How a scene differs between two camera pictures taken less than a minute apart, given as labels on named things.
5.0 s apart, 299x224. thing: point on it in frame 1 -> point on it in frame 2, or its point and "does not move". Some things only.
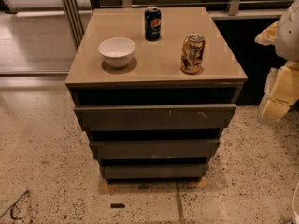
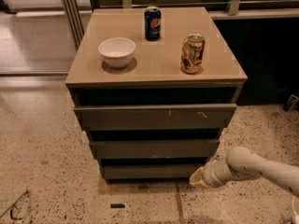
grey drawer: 156,172 does not move
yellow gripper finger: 269,35 -> 196,177
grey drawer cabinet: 155,88 does not move
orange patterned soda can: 192,53 does not move
